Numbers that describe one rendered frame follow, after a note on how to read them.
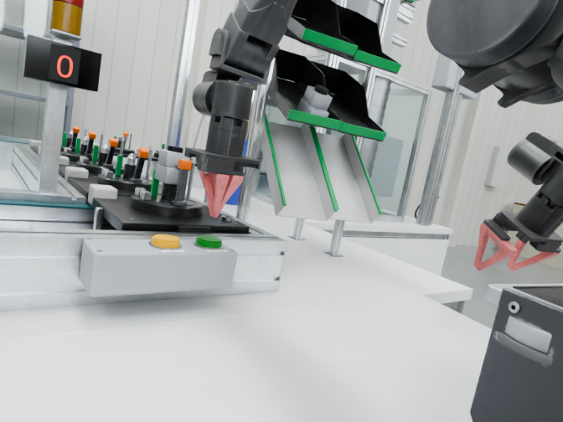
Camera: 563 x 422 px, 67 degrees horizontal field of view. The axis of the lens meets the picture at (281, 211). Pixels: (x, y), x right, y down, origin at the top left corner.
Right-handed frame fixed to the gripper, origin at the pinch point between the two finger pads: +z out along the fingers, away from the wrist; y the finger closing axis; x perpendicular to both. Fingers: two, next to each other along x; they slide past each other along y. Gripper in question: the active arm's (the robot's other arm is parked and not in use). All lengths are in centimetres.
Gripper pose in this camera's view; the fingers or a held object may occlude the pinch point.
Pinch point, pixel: (214, 211)
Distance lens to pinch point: 67.4
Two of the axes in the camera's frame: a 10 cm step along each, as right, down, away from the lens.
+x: 5.7, 2.5, -7.8
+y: -8.0, -0.4, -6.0
